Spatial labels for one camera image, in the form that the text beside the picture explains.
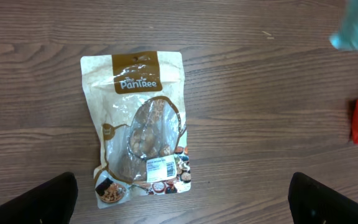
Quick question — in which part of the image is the brown snack pouch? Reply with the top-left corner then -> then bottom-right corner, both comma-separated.
80,51 -> 191,208

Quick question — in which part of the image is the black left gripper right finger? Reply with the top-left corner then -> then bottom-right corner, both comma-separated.
288,172 -> 358,224

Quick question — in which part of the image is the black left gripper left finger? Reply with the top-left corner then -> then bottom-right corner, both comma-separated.
0,172 -> 78,224

